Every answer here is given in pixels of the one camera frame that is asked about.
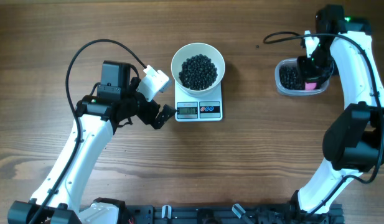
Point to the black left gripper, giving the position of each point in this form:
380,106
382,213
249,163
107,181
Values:
153,108

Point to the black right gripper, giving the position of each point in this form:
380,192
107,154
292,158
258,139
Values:
307,73

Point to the pink scoop with blue handle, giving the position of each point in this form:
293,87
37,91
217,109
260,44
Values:
310,86

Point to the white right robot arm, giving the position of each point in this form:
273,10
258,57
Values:
354,143

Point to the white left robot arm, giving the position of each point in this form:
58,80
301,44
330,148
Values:
58,199

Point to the white digital kitchen scale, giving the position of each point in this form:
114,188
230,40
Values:
198,108

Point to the black beans in bowl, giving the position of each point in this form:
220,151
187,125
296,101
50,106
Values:
198,73

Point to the white bowl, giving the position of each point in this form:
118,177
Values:
190,50

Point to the black beans in container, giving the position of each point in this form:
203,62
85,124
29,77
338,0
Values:
289,78

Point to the clear plastic bean container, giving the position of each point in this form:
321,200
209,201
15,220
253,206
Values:
284,91

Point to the black mounting rail base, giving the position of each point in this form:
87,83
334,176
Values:
272,213

